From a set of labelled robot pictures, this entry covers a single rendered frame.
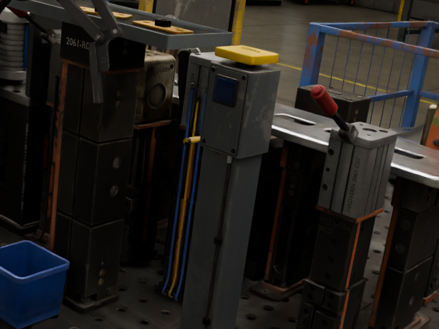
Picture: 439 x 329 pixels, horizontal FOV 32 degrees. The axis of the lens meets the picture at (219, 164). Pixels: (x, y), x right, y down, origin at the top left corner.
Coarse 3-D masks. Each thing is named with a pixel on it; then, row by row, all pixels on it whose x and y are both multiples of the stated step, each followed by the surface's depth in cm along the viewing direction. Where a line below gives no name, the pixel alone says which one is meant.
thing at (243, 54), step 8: (216, 48) 98; (224, 48) 98; (232, 48) 99; (240, 48) 100; (248, 48) 100; (256, 48) 101; (224, 56) 98; (232, 56) 97; (240, 56) 96; (248, 56) 95; (256, 56) 96; (264, 56) 97; (272, 56) 98; (240, 64) 98; (248, 64) 96; (256, 64) 96
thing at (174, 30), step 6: (162, 18) 108; (138, 24) 107; (144, 24) 107; (150, 24) 107; (156, 24) 107; (162, 24) 106; (168, 24) 107; (162, 30) 105; (168, 30) 104; (174, 30) 105; (180, 30) 106; (186, 30) 106
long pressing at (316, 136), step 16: (176, 80) 154; (176, 96) 140; (288, 112) 140; (304, 112) 142; (272, 128) 128; (288, 128) 129; (304, 128) 131; (320, 128) 132; (304, 144) 124; (320, 144) 123; (400, 144) 129; (416, 144) 130; (400, 160) 120; (416, 160) 121; (432, 160) 122; (400, 176) 115; (416, 176) 113; (432, 176) 112
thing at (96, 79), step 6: (90, 42) 88; (90, 48) 88; (90, 54) 88; (96, 54) 89; (90, 60) 89; (96, 60) 89; (90, 66) 89; (96, 66) 89; (96, 72) 89; (96, 78) 89; (96, 84) 89; (96, 90) 89; (102, 90) 92; (96, 96) 89; (102, 96) 92; (96, 102) 89
